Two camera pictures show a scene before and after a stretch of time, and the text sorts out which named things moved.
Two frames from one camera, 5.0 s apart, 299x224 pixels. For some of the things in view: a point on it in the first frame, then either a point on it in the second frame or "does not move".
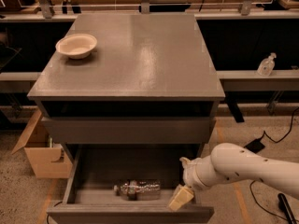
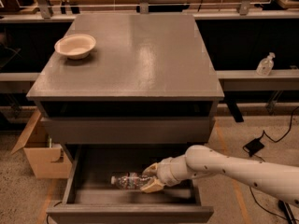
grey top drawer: (130, 130) does not move
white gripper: (190, 174) to (163, 172)
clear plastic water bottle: (138, 190) to (130, 180)
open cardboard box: (49, 160) does not move
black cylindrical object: (285, 206) does not move
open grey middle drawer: (127, 184) does not move
